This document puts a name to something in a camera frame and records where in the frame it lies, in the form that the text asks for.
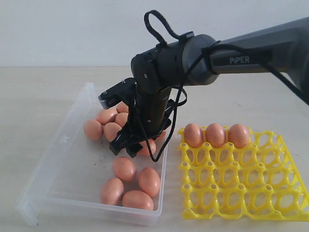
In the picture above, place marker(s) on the brown egg centre back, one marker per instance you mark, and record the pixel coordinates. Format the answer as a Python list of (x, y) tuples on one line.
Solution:
[(121, 119)]

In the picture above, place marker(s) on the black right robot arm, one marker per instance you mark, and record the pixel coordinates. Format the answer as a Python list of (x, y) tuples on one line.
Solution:
[(197, 60)]

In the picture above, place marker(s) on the clear plastic container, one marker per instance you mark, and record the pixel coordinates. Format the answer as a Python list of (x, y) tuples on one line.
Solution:
[(71, 172)]

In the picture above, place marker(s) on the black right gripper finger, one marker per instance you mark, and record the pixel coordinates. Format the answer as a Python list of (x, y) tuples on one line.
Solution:
[(133, 149), (117, 145)]

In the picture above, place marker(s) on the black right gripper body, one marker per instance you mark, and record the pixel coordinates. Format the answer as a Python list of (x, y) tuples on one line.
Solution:
[(147, 118)]

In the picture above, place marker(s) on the brown egg placed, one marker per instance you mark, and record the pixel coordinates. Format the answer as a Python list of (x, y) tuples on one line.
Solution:
[(215, 135), (193, 135), (239, 135)]

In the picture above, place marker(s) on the brown egg near left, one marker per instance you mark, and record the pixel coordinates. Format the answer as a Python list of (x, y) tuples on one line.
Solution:
[(112, 191)]

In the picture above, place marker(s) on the brown egg far corner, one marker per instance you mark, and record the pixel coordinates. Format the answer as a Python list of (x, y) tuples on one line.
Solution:
[(162, 136)]

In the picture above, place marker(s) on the brown egg back left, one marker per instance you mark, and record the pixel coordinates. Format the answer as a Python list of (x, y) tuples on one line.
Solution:
[(106, 116)]

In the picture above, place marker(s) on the brown egg left upper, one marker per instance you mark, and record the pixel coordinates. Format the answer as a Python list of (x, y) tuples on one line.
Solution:
[(93, 129)]

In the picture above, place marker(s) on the brown egg front right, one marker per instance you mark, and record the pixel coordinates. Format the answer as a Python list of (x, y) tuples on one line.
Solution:
[(149, 181)]

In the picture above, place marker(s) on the yellow plastic egg tray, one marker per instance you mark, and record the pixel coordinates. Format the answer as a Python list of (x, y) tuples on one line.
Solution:
[(259, 181)]

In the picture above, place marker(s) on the brown egg near right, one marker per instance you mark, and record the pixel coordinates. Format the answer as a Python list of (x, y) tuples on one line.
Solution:
[(137, 199)]

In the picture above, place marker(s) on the brown egg back middle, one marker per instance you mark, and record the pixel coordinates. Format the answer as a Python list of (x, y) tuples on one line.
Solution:
[(122, 108)]

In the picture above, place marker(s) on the brown egg left middle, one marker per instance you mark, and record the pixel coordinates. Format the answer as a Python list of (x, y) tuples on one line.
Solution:
[(111, 130)]

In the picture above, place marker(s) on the brown egg front centre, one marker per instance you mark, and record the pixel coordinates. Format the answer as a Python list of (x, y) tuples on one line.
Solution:
[(124, 169)]

